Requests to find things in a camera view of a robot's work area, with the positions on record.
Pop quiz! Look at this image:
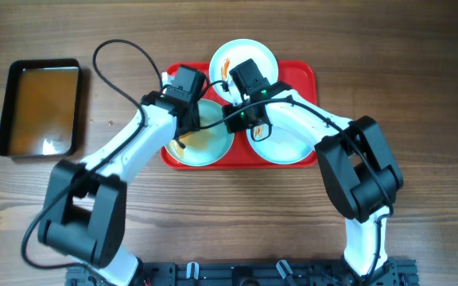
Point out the white plate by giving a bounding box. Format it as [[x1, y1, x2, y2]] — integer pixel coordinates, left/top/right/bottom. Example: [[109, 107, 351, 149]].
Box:
[[165, 99, 235, 167], [246, 124, 314, 164], [208, 39, 279, 105]]

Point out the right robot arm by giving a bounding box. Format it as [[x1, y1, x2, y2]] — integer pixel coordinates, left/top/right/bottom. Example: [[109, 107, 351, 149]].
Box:
[[223, 59, 403, 285]]

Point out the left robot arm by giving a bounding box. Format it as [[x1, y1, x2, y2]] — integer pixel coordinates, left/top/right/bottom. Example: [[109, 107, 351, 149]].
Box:
[[29, 65, 206, 285]]

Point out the red plastic tray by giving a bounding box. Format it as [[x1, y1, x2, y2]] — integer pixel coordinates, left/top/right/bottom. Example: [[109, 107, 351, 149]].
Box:
[[160, 60, 319, 171]]

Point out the white plate top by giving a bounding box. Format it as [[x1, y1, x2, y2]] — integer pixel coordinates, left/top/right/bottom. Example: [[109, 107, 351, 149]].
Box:
[[208, 39, 279, 105]]

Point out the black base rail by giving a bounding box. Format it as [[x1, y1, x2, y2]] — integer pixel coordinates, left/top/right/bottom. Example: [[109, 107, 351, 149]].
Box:
[[64, 258, 420, 286]]

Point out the black water basin tray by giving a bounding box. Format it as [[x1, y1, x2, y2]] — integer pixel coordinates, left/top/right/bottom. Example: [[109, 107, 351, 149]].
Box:
[[0, 58, 83, 158]]

